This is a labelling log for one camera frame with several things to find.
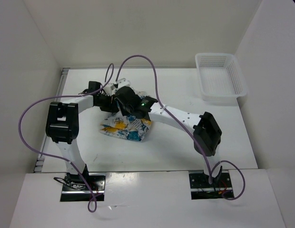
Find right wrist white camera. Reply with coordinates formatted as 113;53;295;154
114;78;131;88

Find wrist white camera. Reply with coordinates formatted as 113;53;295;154
114;78;131;88
104;83;118;95

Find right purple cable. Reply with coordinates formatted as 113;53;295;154
115;55;246;201

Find white plastic basket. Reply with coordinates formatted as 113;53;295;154
195;53;247;101

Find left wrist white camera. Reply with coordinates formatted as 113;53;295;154
104;83;118;95

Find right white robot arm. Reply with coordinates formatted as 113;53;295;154
114;86;222;187

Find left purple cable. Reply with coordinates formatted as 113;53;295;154
18;63;115;212

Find patterned white yellow teal shorts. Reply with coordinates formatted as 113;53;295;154
98;89;153;143

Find purple cable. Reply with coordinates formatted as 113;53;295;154
18;63;115;212
115;55;246;201

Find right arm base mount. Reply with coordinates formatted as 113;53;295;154
188;171;234;200

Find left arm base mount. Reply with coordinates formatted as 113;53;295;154
54;173;106;202

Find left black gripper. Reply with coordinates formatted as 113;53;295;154
96;93;119;113

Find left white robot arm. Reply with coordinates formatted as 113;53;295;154
46;81;118;190

